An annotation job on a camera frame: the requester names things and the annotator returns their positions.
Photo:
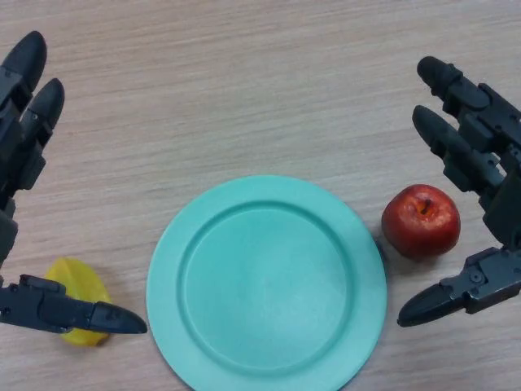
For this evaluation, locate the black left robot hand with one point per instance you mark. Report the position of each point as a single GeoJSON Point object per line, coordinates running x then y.
{"type": "Point", "coordinates": [18, 134]}

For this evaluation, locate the red apple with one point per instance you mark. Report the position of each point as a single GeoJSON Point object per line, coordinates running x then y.
{"type": "Point", "coordinates": [421, 220]}

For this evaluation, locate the yellow starfruit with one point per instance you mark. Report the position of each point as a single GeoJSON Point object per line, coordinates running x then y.
{"type": "Point", "coordinates": [83, 281]}

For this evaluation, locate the green round plate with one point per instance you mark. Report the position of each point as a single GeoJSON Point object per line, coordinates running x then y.
{"type": "Point", "coordinates": [266, 285]}

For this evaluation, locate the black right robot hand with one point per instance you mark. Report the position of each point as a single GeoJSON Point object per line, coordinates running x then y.
{"type": "Point", "coordinates": [480, 122]}

